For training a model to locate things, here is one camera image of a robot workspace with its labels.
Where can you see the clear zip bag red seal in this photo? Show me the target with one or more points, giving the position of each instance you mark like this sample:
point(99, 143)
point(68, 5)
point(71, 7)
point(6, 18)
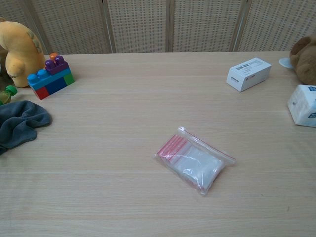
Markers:
point(197, 165)

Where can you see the woven folding screen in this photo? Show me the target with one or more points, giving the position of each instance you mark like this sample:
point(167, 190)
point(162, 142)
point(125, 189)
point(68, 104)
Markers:
point(148, 24)

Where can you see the white cardboard box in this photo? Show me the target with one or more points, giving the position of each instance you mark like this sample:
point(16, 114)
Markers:
point(248, 75)

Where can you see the colourful toy building blocks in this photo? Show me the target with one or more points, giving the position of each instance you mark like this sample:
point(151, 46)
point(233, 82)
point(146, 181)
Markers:
point(53, 80)

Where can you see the grey cloth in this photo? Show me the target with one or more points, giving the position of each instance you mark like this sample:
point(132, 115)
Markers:
point(17, 123)

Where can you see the white tissue pack blue print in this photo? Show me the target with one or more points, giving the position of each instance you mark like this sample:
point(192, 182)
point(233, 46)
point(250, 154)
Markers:
point(304, 106)

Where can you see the yellow plush dinosaur toy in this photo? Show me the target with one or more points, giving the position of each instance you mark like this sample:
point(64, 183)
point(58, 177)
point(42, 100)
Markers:
point(19, 51)

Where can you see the green capped plastic bottle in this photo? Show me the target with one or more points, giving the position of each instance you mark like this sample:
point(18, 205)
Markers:
point(5, 95)

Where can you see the brown plush bear toy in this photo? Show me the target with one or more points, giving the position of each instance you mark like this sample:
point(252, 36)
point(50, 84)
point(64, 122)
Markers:
point(306, 59)

